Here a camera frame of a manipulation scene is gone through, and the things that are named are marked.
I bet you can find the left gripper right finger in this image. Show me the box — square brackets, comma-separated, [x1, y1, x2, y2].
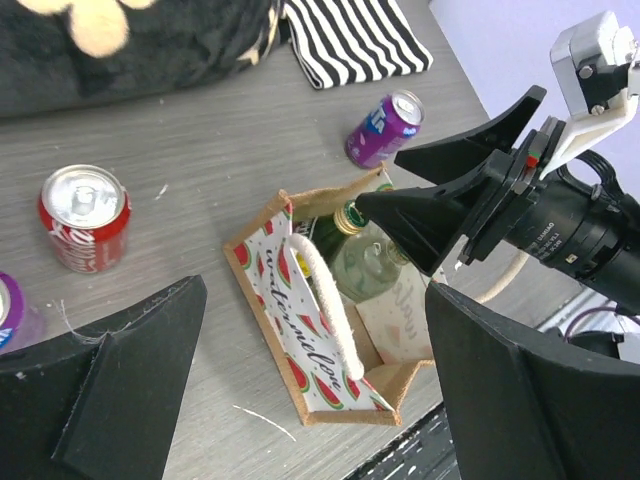
[425, 283, 639, 479]

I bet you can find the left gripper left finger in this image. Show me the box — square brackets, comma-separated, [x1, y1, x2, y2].
[1, 275, 207, 479]

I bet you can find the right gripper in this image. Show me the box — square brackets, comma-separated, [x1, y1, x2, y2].
[356, 85, 566, 275]

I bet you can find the purple soda can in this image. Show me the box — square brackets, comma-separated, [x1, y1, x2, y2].
[345, 90, 425, 169]

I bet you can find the clear glass bottle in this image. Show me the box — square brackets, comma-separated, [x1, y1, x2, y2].
[330, 234, 411, 303]

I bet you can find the green glass bottle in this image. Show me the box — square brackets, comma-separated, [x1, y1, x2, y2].
[293, 200, 369, 266]

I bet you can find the red cola can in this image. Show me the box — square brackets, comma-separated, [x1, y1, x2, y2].
[38, 164, 132, 274]

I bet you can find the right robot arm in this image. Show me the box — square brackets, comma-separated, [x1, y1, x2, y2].
[356, 86, 639, 317]

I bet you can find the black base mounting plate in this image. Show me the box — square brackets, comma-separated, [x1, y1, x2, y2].
[345, 403, 461, 480]

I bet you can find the purple can at left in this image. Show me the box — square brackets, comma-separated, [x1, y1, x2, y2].
[1, 272, 46, 355]

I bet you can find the black white striped cloth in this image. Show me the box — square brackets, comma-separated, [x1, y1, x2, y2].
[281, 1, 433, 90]

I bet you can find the black floral plush blanket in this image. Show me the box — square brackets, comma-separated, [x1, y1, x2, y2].
[1, 0, 284, 119]

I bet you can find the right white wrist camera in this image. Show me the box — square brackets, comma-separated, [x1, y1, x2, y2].
[540, 10, 639, 178]

